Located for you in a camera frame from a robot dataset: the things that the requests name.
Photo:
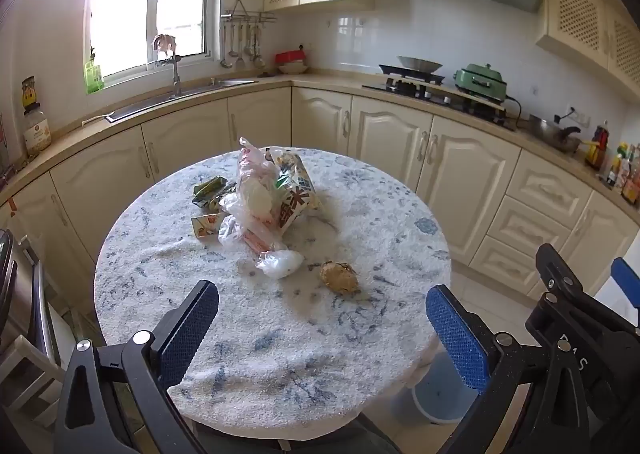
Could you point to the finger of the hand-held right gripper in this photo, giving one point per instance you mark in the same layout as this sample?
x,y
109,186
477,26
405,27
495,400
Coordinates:
x,y
562,276
627,281

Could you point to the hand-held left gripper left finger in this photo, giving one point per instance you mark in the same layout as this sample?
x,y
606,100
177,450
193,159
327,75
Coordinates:
x,y
190,329

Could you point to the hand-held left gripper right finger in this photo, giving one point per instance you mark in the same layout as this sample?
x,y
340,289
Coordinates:
x,y
455,334

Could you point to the grey trash bin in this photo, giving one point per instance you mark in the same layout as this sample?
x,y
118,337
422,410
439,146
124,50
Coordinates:
x,y
440,394

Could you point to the mint green red wrapper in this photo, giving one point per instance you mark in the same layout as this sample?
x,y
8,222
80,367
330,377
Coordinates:
x,y
206,225

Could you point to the white plastic wrap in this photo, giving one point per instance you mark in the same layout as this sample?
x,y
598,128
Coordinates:
x,y
280,264

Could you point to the green yellow cracker pack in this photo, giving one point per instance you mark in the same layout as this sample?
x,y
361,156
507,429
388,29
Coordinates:
x,y
212,191

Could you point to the clear plastic bag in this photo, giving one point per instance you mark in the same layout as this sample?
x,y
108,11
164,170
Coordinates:
x,y
252,199

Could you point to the white blue chips bag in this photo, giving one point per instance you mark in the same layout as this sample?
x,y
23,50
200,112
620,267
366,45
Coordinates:
x,y
300,199

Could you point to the white blue floral tablecloth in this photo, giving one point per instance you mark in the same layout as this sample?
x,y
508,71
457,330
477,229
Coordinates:
x,y
280,334

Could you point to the orange sauce bottle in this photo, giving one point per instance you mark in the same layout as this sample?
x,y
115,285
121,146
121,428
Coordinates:
x,y
632,186

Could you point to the yellow cap bottle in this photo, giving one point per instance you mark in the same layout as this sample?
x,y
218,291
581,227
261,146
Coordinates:
x,y
616,168

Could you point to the dark frying pan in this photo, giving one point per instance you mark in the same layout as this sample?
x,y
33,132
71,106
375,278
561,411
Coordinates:
x,y
552,133

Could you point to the white stool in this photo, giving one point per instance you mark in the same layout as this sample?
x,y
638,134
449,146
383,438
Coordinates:
x,y
30,359

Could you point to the wooden board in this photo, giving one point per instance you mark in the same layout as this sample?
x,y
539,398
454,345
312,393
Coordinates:
x,y
465,98

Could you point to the cream lower kitchen cabinets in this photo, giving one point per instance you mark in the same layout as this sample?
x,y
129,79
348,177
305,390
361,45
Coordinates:
x,y
380,143

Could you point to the green electric pot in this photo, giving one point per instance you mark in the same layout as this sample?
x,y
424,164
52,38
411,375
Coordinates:
x,y
480,78

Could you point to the steel sink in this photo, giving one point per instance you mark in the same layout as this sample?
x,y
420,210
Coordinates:
x,y
200,91

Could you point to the glass jar orange label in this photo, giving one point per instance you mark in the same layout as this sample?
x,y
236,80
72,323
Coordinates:
x,y
37,133

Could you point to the black gas stove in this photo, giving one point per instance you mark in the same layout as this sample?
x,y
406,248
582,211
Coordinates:
x,y
400,82

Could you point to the metal wok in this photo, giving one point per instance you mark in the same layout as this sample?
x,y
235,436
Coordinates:
x,y
420,64

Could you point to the metal faucet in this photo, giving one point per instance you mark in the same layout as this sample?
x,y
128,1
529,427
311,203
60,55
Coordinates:
x,y
176,73

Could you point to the green dish soap bottle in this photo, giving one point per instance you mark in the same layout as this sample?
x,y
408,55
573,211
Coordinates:
x,y
94,78

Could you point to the metal ladle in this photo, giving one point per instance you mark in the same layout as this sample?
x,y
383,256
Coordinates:
x,y
226,61
258,61

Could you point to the metal slotted spatula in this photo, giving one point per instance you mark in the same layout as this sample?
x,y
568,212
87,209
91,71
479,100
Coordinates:
x,y
240,61

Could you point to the yellow label bottle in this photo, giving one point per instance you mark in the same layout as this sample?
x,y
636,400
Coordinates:
x,y
30,93

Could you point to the metal spoon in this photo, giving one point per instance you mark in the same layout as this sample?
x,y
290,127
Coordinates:
x,y
248,49

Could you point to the pink rag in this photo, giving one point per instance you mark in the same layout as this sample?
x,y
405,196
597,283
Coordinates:
x,y
164,43

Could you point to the white bowl red lid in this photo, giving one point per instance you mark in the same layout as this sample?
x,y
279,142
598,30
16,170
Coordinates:
x,y
291,58

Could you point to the metal utensil rack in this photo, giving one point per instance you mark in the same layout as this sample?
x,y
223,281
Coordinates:
x,y
247,16

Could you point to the wall socket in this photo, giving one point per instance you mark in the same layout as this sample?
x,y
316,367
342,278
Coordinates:
x,y
579,116

